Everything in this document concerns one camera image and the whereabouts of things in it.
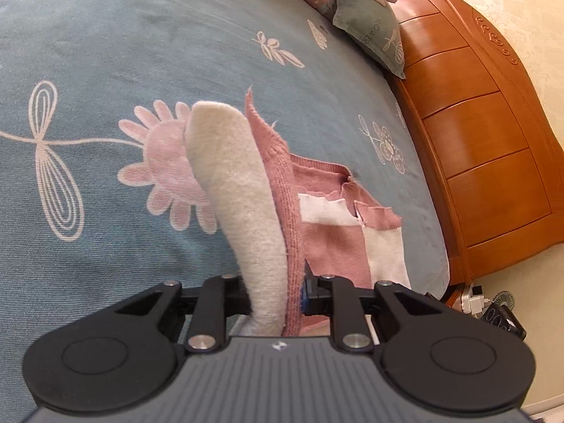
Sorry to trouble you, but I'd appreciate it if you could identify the pink and white knit sweater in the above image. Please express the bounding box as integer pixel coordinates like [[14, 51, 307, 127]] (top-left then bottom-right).
[[184, 97, 409, 336]]

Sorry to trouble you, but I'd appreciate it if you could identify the small white desk fan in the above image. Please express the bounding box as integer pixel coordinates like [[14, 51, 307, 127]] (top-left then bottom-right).
[[491, 290, 515, 311]]

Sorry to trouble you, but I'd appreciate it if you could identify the white power strip with chargers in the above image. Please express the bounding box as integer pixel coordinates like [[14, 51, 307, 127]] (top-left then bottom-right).
[[461, 284, 491, 318]]

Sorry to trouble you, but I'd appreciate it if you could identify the wooden nightstand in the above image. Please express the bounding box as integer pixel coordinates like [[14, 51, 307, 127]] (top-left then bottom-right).
[[442, 284, 466, 312]]

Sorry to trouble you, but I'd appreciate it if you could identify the blue patterned bed sheet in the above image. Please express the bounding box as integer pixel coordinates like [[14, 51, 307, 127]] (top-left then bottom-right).
[[1, 0, 449, 422]]

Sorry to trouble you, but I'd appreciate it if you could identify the orange wooden headboard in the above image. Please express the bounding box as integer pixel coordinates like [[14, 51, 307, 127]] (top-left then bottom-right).
[[388, 0, 563, 284]]

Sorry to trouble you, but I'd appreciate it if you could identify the grey-green flower pillow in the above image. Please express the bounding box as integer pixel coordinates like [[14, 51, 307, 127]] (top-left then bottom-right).
[[333, 0, 405, 79]]

